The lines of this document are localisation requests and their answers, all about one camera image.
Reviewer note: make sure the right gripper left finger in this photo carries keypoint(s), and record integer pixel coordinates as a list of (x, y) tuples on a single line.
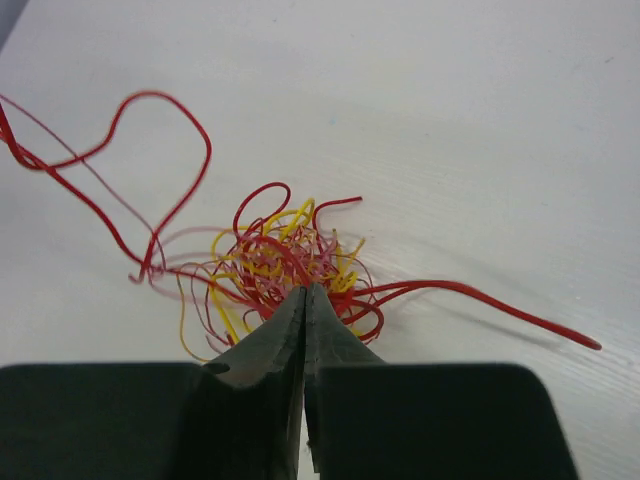
[(236, 417)]

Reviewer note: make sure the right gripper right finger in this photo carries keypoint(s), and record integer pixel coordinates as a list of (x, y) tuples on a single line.
[(370, 419)]

